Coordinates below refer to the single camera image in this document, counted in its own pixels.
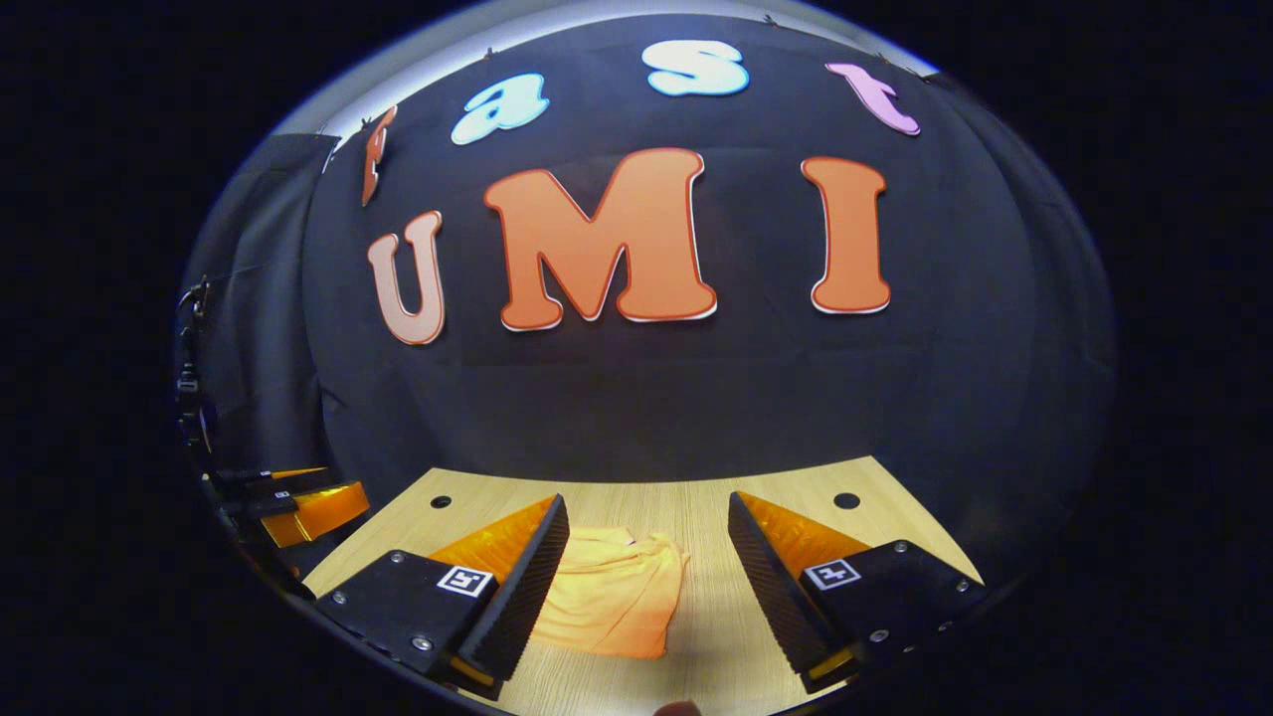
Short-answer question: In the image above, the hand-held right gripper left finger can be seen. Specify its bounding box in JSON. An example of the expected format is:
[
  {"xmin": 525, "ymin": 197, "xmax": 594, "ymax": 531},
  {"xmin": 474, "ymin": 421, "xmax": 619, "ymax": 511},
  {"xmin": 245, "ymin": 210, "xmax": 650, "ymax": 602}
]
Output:
[{"xmin": 316, "ymin": 493, "xmax": 571, "ymax": 689}]

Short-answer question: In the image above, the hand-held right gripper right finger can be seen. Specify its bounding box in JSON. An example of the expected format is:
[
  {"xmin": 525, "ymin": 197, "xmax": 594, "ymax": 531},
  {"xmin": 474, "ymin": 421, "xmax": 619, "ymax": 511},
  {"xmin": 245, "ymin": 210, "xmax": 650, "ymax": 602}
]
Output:
[{"xmin": 726, "ymin": 490, "xmax": 989, "ymax": 694}]

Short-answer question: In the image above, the orange polo T-shirt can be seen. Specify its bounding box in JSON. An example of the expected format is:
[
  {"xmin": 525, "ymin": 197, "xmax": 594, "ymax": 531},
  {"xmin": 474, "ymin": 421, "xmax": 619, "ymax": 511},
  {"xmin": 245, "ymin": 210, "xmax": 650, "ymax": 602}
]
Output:
[{"xmin": 530, "ymin": 525, "xmax": 690, "ymax": 660}]

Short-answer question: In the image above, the black backdrop cloth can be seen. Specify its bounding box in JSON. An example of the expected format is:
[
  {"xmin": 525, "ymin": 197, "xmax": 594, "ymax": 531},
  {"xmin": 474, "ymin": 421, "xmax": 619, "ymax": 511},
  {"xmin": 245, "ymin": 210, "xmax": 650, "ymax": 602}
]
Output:
[{"xmin": 179, "ymin": 10, "xmax": 1120, "ymax": 598}]

